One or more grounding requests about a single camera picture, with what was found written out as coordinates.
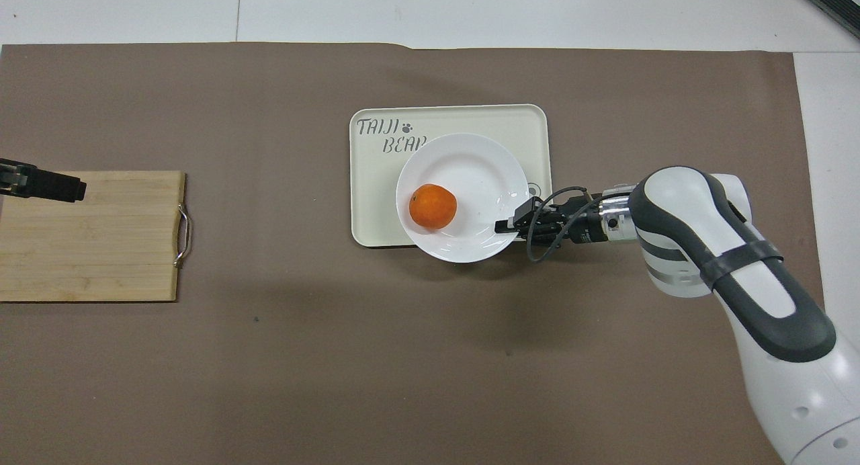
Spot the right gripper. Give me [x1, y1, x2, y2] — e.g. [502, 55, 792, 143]
[543, 202, 605, 247]

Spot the white round plate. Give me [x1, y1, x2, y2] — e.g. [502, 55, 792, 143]
[396, 133, 530, 263]

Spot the orange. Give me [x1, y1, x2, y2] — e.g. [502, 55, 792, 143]
[409, 183, 458, 230]

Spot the cream rectangular tray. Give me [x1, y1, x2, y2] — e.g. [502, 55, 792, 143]
[349, 104, 552, 249]

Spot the wooden cutting board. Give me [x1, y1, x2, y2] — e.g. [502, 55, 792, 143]
[0, 171, 194, 303]

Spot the black cable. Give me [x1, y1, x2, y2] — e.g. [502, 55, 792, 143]
[525, 186, 605, 263]

